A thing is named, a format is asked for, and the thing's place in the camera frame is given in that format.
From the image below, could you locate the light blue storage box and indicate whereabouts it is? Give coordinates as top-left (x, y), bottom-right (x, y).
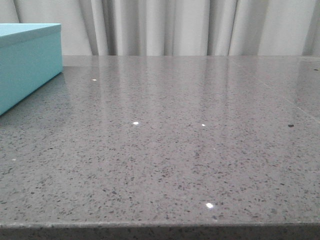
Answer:
top-left (0, 23), bottom-right (63, 114)

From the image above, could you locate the grey pleated curtain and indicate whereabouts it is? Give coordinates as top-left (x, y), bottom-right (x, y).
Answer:
top-left (0, 0), bottom-right (320, 56)

